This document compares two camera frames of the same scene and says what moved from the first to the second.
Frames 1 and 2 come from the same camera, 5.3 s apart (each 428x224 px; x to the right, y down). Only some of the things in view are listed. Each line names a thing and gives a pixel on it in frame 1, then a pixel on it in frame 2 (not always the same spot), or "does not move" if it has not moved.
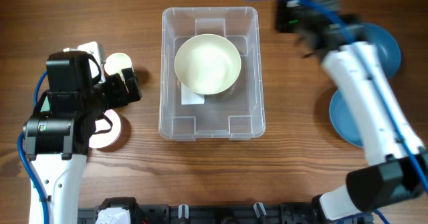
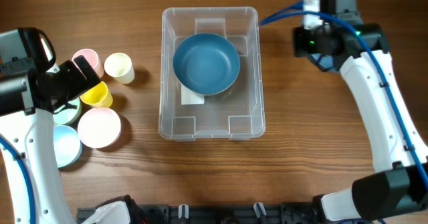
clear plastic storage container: (237, 114) does not move
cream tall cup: (116, 62) does not move
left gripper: (124, 87) to (73, 78)
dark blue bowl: (343, 121) to (206, 63)
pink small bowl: (101, 140) does not move
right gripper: (309, 37) does not move
